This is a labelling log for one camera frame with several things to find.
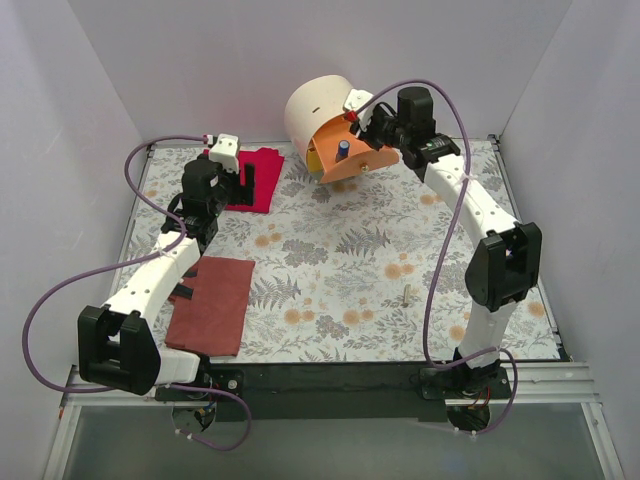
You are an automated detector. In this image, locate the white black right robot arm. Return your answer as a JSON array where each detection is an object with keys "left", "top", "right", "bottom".
[{"left": 343, "top": 81, "right": 542, "bottom": 398}]

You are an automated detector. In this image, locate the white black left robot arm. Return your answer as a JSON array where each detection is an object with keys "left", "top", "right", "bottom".
[{"left": 77, "top": 155, "right": 256, "bottom": 400}]

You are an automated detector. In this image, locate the red folded cloth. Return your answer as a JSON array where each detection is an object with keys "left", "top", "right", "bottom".
[{"left": 225, "top": 147, "right": 284, "bottom": 214}]

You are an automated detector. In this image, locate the rust brown folded garment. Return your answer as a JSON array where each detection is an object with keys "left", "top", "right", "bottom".
[{"left": 164, "top": 256, "right": 255, "bottom": 357}]

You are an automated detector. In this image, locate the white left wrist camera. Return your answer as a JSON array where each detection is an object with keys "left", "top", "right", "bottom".
[{"left": 203, "top": 134, "right": 240, "bottom": 174}]

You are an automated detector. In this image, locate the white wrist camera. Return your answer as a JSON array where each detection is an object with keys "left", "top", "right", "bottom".
[
  {"left": 203, "top": 134, "right": 240, "bottom": 174},
  {"left": 343, "top": 88, "right": 374, "bottom": 131}
]

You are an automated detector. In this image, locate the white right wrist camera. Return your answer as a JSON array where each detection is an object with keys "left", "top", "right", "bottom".
[{"left": 343, "top": 88, "right": 374, "bottom": 131}]

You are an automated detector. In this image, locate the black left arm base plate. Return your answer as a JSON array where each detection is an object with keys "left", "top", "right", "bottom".
[{"left": 154, "top": 368, "right": 245, "bottom": 402}]

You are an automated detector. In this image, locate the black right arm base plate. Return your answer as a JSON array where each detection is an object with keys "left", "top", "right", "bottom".
[{"left": 418, "top": 367, "right": 512, "bottom": 400}]

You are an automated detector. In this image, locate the aluminium frame rail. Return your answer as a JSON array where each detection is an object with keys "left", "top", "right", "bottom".
[{"left": 45, "top": 362, "right": 624, "bottom": 479}]

